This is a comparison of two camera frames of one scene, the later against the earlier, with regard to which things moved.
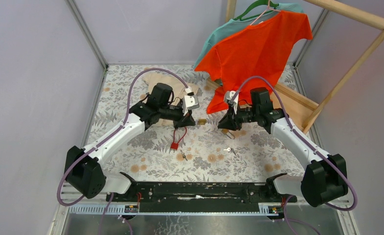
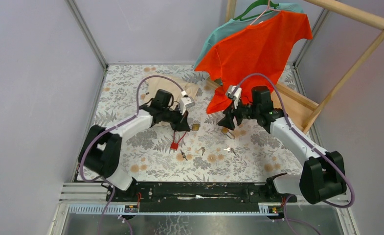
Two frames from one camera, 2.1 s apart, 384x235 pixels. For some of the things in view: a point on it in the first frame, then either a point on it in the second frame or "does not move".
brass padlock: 200,121 to 195,127
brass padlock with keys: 225,131 does not move
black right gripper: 230,121 does not move
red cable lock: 174,146 does not move
